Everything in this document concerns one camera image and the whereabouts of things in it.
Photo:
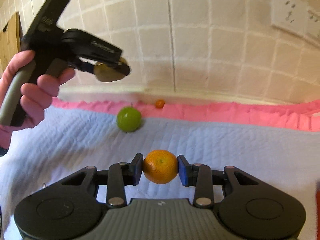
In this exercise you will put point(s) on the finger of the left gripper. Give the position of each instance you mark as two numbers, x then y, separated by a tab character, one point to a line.
92	47
120	67

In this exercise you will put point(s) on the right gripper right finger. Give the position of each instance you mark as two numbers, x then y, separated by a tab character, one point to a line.
200	177

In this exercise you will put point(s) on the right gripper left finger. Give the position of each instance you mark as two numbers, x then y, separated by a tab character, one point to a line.
121	175

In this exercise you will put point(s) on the brown kiwi with sticker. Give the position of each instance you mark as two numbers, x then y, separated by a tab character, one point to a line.
108	73

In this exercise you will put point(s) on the large orange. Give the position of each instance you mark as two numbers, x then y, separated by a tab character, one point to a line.
160	166

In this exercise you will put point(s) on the small cherry tomato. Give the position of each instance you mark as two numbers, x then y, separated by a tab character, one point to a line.
159	104

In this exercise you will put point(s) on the person left hand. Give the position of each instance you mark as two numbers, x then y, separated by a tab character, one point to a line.
35	97

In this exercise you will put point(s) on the wooden cutting board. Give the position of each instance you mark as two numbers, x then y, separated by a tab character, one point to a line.
10	40

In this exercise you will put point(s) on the dark green apple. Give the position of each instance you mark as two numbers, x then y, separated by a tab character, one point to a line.
129	119

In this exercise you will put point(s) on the light blue quilted mat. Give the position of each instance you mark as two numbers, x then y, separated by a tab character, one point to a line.
78	176

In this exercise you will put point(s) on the pink towel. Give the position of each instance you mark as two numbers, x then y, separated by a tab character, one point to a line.
302	117

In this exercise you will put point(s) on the right white wall socket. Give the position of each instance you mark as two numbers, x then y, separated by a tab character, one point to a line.
312	28

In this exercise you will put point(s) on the white wall socket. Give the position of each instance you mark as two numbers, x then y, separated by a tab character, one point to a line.
312	28
289	15

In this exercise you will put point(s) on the left white wall socket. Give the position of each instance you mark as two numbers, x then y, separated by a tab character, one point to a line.
289	15

